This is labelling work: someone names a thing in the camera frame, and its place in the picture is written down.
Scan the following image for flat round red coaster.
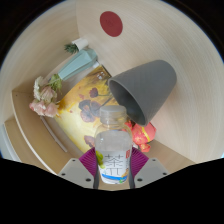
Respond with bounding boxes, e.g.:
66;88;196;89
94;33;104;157
99;10;124;38

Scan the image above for grey ribbed cup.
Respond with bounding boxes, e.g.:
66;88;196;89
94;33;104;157
107;59;178;127

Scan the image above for white light bar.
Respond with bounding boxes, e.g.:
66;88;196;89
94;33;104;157
39;115;68;153

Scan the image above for red plush toy figure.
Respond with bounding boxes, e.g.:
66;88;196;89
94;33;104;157
124;120;157;154

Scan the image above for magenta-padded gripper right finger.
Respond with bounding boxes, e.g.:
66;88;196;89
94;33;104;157
128;147;170;190

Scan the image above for pink and white flower bouquet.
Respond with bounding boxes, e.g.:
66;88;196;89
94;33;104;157
28;73;64;118

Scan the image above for wooden desk shelf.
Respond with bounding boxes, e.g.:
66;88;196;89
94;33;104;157
3;89;68;168

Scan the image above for small potted succulent plant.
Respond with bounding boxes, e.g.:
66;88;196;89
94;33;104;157
64;37;90;55

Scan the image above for teal faceted vase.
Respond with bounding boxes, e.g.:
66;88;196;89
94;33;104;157
57;48;99;82

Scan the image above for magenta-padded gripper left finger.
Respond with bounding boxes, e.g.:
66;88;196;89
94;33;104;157
58;147;100;190

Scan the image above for yellow poppy flower painting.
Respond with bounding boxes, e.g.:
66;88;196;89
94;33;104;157
54;65;134;154

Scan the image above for clear plastic drink bottle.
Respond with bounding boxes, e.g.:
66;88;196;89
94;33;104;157
94;105;134;185

